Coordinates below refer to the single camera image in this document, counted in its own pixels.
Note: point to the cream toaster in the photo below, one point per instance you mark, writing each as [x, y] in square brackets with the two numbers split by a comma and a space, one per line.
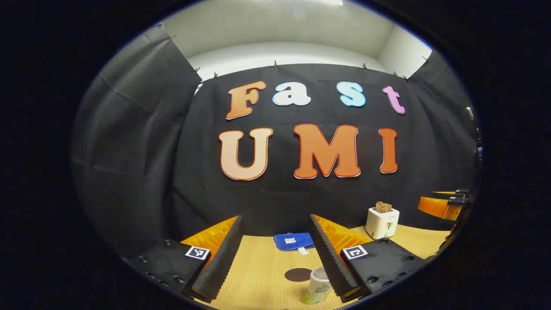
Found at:
[381, 224]

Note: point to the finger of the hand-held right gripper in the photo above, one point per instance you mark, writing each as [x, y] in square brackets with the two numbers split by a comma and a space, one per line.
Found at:
[437, 207]
[461, 192]

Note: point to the white green water bottle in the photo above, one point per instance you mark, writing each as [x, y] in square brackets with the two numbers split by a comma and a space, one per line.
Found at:
[317, 286]

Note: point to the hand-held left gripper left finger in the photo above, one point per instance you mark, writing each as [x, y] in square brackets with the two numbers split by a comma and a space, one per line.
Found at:
[219, 262]

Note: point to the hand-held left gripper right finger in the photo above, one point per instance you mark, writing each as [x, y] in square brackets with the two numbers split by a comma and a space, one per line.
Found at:
[333, 262]

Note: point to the toast slices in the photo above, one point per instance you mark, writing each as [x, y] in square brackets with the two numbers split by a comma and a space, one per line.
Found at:
[382, 206]

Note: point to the dark round coaster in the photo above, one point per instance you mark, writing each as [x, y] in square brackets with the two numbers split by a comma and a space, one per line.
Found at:
[296, 274]

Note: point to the blue cloth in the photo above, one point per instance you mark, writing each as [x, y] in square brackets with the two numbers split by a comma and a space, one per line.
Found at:
[292, 240]

